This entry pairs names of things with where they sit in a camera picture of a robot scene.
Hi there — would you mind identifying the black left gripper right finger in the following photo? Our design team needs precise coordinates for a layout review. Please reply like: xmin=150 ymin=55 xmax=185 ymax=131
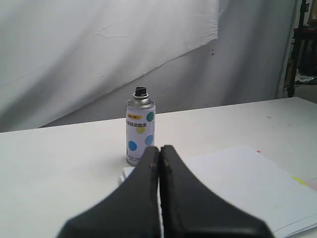
xmin=159 ymin=145 xmax=273 ymax=238

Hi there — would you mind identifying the white dotted spray paint can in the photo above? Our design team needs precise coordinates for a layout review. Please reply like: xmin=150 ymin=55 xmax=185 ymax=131
xmin=126 ymin=87 xmax=156 ymax=166

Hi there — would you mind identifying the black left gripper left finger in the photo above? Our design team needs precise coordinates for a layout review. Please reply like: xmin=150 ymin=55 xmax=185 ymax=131
xmin=57 ymin=146 xmax=160 ymax=238

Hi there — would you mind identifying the white paper stack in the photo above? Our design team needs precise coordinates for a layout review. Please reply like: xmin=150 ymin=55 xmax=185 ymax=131
xmin=117 ymin=145 xmax=317 ymax=238

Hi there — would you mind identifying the white backdrop cloth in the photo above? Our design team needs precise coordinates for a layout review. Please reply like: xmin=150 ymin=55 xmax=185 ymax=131
xmin=0 ymin=0 xmax=297 ymax=132

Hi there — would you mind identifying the dark metal shelf rack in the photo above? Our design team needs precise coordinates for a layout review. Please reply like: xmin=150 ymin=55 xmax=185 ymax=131
xmin=282 ymin=0 xmax=317 ymax=98

